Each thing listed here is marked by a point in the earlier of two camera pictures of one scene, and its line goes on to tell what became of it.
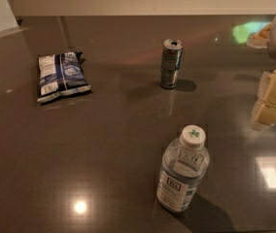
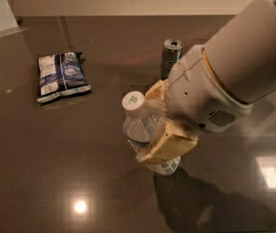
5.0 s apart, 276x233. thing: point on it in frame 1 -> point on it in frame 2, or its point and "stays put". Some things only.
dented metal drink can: x=171 y=58 stays put
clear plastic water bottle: x=185 y=166 -> x=145 y=123
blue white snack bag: x=61 y=74 stays put
